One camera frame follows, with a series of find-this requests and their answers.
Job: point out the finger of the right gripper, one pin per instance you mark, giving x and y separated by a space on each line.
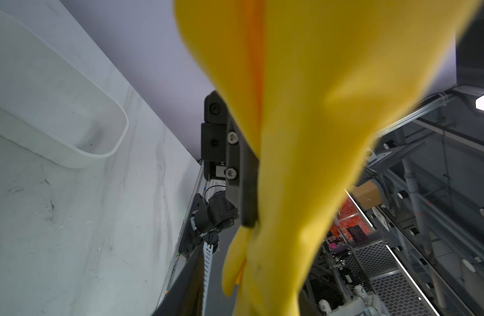
242 170

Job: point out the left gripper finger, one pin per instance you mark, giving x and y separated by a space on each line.
186 295

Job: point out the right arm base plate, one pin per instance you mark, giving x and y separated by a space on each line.
206 217

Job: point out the white rectangular dish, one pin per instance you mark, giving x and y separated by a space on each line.
49 107

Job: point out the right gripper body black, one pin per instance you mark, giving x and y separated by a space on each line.
213 136

